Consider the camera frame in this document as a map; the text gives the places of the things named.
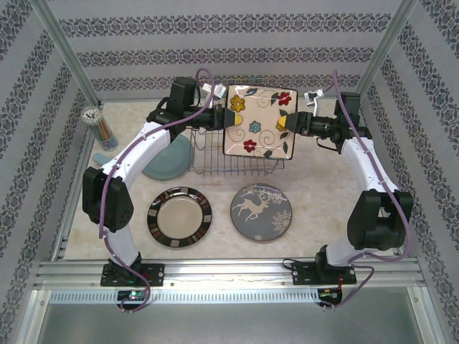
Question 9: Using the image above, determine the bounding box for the square floral plate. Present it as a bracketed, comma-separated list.
[222, 84, 298, 161]

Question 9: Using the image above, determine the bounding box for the teal round plate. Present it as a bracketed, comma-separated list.
[142, 134, 194, 181]

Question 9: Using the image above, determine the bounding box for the grey deer round plate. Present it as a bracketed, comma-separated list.
[229, 183, 295, 244]

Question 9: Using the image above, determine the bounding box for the black rimmed round plate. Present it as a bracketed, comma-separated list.
[146, 186, 214, 249]

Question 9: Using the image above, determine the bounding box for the clear tube of pencils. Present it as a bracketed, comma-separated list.
[81, 106, 119, 152]

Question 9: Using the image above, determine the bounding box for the aluminium side rail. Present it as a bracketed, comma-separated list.
[349, 98, 408, 259]
[52, 102, 105, 262]

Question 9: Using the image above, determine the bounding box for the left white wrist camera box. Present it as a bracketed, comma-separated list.
[199, 82, 227, 102]

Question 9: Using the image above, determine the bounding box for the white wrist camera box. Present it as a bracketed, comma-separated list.
[303, 89, 324, 116]
[199, 82, 227, 102]

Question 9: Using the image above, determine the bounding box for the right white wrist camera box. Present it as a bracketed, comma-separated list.
[303, 89, 324, 116]

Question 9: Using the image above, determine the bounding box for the metal wire dish rack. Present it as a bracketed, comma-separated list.
[189, 77, 288, 178]

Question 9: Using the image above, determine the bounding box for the aluminium frame post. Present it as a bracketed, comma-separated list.
[351, 0, 420, 107]
[30, 0, 105, 107]

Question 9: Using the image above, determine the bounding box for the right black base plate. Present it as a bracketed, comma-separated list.
[292, 261, 358, 287]

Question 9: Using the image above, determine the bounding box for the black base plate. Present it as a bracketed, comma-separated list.
[100, 263, 166, 287]
[292, 261, 358, 287]

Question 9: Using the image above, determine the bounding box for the long aluminium mounting rail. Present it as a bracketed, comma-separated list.
[34, 259, 426, 290]

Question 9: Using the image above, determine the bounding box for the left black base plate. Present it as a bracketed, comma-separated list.
[100, 263, 166, 287]

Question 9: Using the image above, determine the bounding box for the slotted white cable duct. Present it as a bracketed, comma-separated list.
[48, 289, 320, 304]

